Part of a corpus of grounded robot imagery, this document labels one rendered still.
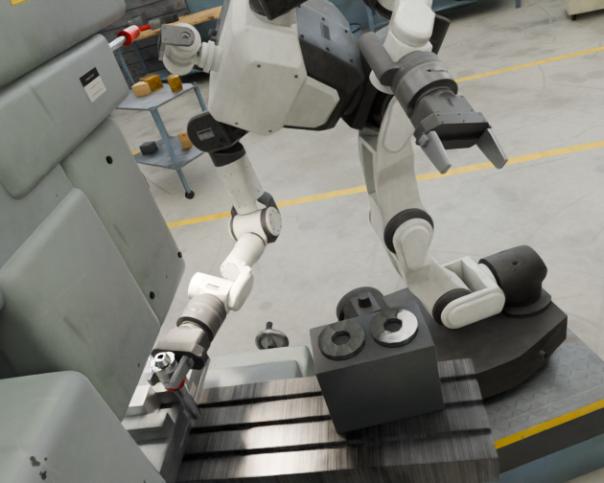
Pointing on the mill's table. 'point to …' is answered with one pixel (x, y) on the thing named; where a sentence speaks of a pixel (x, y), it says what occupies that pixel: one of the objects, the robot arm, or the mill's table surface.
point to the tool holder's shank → (188, 402)
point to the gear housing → (49, 113)
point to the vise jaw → (159, 390)
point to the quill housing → (127, 212)
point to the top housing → (34, 34)
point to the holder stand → (377, 368)
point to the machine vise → (166, 427)
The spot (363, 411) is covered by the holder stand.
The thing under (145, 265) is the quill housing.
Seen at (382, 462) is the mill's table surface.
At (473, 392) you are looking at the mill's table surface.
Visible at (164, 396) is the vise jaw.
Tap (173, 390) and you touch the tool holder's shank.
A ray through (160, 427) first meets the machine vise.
